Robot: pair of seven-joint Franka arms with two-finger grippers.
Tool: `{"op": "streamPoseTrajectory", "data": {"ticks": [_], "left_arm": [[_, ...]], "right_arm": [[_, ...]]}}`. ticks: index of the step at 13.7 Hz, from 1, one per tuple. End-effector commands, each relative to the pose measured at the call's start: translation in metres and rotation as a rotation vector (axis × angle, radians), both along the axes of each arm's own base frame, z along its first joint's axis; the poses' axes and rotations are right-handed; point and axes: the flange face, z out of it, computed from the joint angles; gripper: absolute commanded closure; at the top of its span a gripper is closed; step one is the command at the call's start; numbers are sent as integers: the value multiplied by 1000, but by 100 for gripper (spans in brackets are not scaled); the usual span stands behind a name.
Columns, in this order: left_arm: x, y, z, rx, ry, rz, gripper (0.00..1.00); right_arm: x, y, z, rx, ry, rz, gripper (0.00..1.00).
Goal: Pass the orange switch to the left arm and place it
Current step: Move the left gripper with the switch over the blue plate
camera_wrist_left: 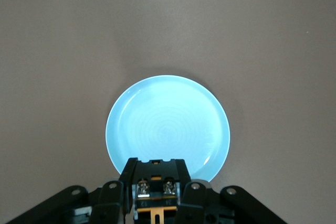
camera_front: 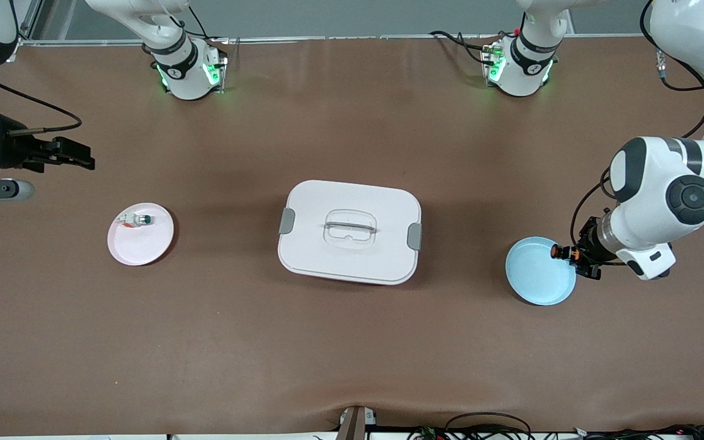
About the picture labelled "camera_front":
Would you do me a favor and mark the white lidded storage box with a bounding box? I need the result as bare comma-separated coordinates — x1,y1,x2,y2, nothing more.
277,180,423,286

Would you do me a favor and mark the light blue round plate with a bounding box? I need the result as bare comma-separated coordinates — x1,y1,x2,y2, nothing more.
505,236,577,306

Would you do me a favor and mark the white green circuit breaker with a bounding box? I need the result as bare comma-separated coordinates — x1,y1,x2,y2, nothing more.
117,211,152,229

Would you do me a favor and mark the pink round plate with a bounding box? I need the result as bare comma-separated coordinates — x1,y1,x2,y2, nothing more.
107,202,175,266

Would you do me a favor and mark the aluminium profile frame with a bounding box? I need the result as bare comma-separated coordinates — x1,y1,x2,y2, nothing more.
13,0,45,48

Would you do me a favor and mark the black cable loop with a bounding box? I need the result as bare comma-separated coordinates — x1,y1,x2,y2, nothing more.
407,412,536,440

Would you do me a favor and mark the black right base cable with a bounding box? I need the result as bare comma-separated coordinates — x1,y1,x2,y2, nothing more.
169,5,230,46

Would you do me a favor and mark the black base cable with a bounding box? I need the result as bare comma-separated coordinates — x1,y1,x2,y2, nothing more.
429,29,515,67
169,5,230,46

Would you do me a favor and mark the black cable bundle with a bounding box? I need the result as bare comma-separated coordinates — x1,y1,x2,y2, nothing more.
572,423,704,440

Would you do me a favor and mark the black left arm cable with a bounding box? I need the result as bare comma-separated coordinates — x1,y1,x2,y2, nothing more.
570,0,704,270

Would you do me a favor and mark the black left base cable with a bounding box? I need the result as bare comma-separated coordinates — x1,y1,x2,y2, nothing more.
429,29,515,67

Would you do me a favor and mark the brown camera mount bar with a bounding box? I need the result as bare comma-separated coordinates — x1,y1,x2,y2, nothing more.
337,405,378,440

